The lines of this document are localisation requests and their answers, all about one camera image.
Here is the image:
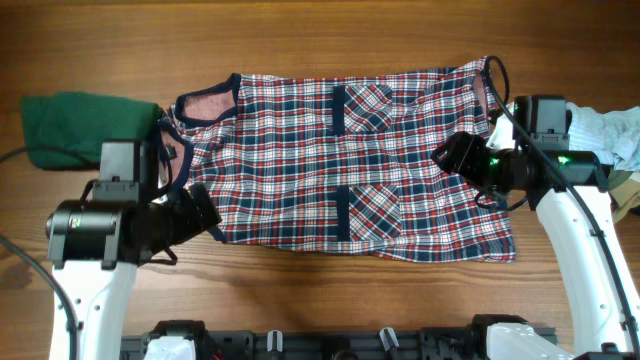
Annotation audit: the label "green folded cloth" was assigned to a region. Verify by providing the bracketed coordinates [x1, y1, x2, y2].
[20, 92, 163, 170]

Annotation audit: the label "olive tan garment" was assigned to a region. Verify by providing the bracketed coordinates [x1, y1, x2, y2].
[608, 170, 639, 223]

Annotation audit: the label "plaid shorts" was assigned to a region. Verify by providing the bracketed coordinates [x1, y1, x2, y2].
[158, 59, 516, 263]

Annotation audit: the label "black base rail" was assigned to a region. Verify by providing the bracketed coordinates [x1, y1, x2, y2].
[121, 319, 559, 360]

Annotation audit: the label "light blue striped garment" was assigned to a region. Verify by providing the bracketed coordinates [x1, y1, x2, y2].
[566, 102, 639, 172]

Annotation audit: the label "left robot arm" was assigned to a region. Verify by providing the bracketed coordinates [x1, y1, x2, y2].
[46, 140, 221, 359]

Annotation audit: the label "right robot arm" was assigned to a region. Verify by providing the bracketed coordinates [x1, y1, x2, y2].
[431, 95, 639, 359]

